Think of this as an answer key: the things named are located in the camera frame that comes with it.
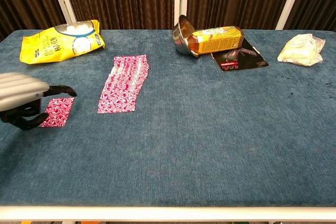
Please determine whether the yellow biscuit pack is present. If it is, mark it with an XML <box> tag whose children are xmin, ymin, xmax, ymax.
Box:
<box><xmin>187</xmin><ymin>25</ymin><xmax>245</xmax><ymax>58</ymax></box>

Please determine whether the yellow snack bag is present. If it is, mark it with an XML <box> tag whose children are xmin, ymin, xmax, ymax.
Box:
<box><xmin>19</xmin><ymin>19</ymin><xmax>106</xmax><ymax>65</ymax></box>

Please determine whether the clear bag of bread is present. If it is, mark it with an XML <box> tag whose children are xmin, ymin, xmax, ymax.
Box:
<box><xmin>277</xmin><ymin>33</ymin><xmax>327</xmax><ymax>67</ymax></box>

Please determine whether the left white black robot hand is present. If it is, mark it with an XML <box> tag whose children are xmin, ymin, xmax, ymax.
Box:
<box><xmin>0</xmin><ymin>72</ymin><xmax>78</xmax><ymax>131</ymax></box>

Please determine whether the stainless steel bowl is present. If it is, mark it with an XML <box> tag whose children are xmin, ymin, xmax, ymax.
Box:
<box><xmin>172</xmin><ymin>15</ymin><xmax>201</xmax><ymax>58</ymax></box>

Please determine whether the black red card package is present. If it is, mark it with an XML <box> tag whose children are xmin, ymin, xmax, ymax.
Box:
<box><xmin>211</xmin><ymin>37</ymin><xmax>270</xmax><ymax>73</ymax></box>

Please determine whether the blue felt table cover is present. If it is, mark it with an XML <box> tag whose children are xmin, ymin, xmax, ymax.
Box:
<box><xmin>0</xmin><ymin>29</ymin><xmax>336</xmax><ymax>208</ymax></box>

